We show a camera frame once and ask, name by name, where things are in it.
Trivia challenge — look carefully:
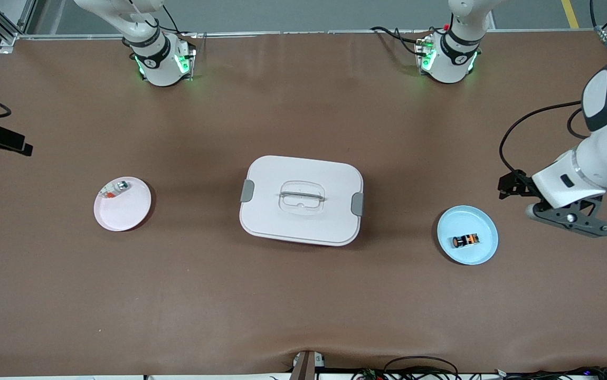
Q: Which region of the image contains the black cable loop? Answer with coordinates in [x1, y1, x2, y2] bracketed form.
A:
[383, 356, 460, 380]

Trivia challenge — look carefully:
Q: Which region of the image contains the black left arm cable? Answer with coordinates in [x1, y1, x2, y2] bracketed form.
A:
[499, 101, 590, 173]

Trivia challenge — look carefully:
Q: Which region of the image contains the pink box with white lid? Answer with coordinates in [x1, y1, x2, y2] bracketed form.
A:
[239, 155, 365, 247]

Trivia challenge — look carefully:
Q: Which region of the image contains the tangled cable bundle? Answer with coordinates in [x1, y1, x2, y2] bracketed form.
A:
[351, 366, 607, 380]

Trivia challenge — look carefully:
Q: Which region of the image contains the black base cable bundle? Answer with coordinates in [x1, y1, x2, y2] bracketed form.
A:
[371, 25, 431, 56]

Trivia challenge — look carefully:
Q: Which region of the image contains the pink round plate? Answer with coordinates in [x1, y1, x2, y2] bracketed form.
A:
[94, 176, 152, 232]

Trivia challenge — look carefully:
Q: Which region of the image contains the light blue round plate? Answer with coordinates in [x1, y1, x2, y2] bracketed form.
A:
[437, 205, 499, 265]

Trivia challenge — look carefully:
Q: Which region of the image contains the grey table edge bracket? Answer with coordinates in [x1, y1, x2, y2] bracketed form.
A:
[289, 350, 326, 380]

